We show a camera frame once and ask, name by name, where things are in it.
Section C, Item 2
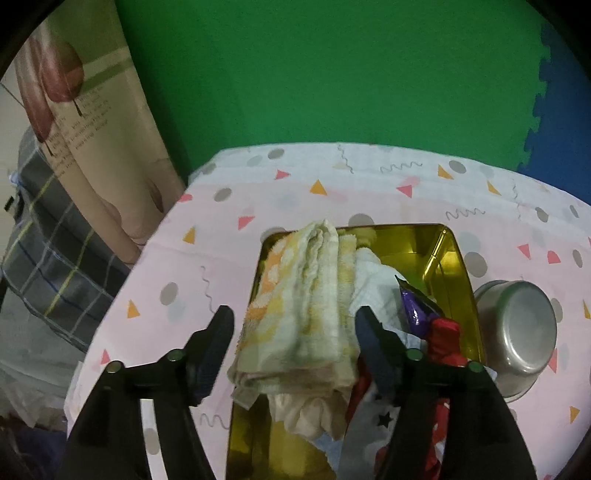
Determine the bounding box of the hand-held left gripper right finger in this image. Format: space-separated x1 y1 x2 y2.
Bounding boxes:
355 305 539 480

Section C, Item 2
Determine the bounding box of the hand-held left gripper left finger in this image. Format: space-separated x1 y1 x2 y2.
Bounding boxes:
55 305 235 480

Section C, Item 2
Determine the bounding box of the purple packet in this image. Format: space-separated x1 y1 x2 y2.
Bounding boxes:
394 275 444 333

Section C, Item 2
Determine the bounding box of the white star-printed packet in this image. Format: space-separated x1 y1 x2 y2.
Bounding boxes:
342 392 444 480

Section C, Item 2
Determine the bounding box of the white knit cloth red trim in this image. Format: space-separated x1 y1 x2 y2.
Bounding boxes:
348 249 411 333

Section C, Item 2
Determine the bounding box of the red white star cloth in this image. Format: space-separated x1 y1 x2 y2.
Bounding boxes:
346 318 465 480

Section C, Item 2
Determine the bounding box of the beige patterned cloth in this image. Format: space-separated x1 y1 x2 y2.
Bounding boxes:
268 383 352 439

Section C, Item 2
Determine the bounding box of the yellow and orange towel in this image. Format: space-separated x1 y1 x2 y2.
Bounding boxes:
228 219 363 393

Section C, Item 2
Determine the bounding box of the light blue towel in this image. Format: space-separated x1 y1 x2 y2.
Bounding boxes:
314 431 345 467

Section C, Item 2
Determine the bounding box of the gold tin box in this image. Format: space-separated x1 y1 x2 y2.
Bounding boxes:
225 224 488 480

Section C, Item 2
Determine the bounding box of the steel bowl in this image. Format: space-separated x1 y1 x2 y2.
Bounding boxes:
472 280 558 402

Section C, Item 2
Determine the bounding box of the pink patterned tablecloth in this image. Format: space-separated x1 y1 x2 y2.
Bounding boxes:
65 143 591 480

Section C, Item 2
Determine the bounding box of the white plastic bag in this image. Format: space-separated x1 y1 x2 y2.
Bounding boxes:
0 362 71 428

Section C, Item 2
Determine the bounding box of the grey plaid cloth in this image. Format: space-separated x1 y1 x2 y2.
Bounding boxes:
0 127 132 352

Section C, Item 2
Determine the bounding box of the dark blue cloth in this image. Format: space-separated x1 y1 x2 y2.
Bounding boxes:
0 415 70 480

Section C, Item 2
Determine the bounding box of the green foam mat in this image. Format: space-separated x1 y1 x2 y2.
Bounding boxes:
115 0 555 181

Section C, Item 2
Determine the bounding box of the blue foam mat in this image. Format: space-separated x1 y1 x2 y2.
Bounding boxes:
517 18 591 206

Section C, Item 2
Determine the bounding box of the wall poster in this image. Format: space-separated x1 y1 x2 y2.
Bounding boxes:
14 0 188 266

